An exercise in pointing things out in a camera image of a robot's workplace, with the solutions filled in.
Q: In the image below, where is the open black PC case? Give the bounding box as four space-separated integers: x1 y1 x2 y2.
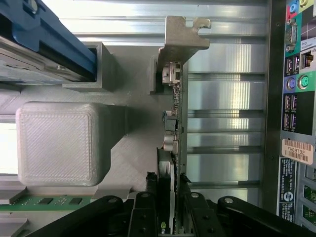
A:
261 0 316 227

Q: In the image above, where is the green RAM stick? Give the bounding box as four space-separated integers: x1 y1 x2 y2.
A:
0 194 94 213

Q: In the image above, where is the hard disk in blue caddy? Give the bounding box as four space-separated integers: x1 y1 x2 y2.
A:
0 0 97 83

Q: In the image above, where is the grey printed parts rack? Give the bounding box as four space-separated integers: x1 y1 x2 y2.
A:
0 41 188 237

